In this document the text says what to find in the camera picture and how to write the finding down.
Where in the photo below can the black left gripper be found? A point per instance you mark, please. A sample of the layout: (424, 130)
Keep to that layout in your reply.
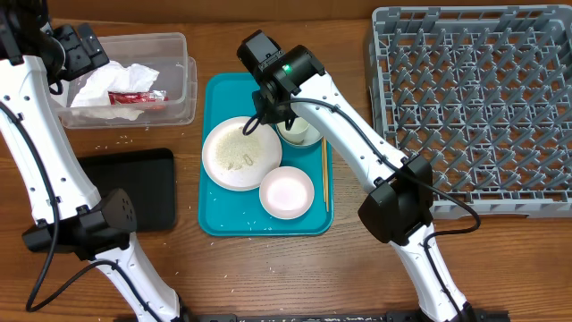
(83, 60)

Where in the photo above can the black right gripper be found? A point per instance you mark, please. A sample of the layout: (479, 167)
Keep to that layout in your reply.
(264, 117)

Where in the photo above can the pale green cup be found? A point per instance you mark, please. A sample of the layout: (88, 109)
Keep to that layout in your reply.
(299, 129)

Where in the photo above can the grey bowl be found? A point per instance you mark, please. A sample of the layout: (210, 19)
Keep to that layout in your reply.
(313, 137)

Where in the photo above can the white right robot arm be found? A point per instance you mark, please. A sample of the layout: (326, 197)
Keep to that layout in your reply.
(400, 191)

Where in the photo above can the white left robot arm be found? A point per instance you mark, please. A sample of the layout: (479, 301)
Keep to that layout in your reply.
(69, 213)

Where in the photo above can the clear plastic waste bin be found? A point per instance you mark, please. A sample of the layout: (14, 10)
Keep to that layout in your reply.
(164, 52)

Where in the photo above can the grey dishwasher rack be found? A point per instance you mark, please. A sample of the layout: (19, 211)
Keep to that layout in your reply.
(484, 94)

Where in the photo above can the crumpled white tissue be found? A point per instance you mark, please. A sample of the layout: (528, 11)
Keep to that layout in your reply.
(93, 99)

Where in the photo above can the wooden chopstick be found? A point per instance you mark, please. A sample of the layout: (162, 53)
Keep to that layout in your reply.
(324, 168)
(327, 203)

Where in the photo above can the large white plate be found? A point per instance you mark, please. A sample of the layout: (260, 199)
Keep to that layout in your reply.
(239, 162)

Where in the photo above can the red snack wrapper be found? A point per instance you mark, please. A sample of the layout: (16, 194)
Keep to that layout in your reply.
(150, 100)

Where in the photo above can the small pink bowl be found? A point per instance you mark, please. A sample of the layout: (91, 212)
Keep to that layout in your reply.
(286, 193)

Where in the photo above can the teal serving tray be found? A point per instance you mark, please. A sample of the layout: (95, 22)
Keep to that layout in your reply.
(225, 213)

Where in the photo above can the black tray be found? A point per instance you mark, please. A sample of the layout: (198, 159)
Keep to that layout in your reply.
(148, 177)

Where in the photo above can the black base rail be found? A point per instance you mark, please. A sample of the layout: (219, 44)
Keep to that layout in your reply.
(395, 316)

